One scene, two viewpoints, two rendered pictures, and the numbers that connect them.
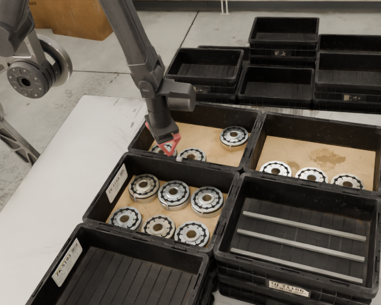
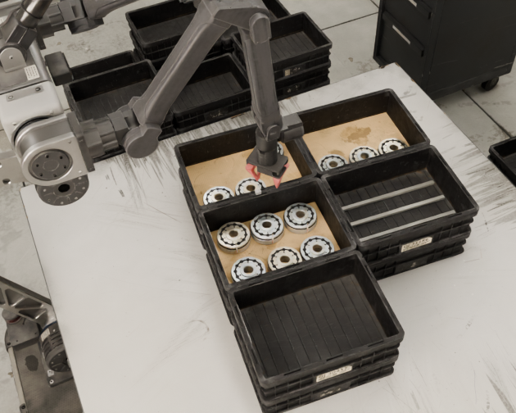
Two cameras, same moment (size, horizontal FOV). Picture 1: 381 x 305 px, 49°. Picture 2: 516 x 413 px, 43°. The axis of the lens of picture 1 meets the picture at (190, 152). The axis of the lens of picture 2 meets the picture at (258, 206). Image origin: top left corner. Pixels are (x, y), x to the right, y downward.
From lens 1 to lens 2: 1.11 m
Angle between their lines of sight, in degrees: 29
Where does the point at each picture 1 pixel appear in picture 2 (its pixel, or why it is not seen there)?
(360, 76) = (280, 45)
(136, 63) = (271, 112)
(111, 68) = not seen: outside the picture
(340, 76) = not seen: hidden behind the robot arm
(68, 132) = (52, 238)
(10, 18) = (160, 116)
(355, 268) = (442, 206)
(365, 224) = (423, 171)
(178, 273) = (329, 283)
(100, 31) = not seen: outside the picture
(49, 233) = (150, 339)
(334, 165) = (367, 138)
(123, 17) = (270, 78)
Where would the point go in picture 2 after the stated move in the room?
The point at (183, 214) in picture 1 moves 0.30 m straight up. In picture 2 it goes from (287, 239) to (287, 174)
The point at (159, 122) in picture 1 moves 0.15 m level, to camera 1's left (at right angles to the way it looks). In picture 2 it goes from (273, 159) to (233, 189)
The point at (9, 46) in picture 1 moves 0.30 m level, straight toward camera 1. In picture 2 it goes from (155, 143) to (278, 178)
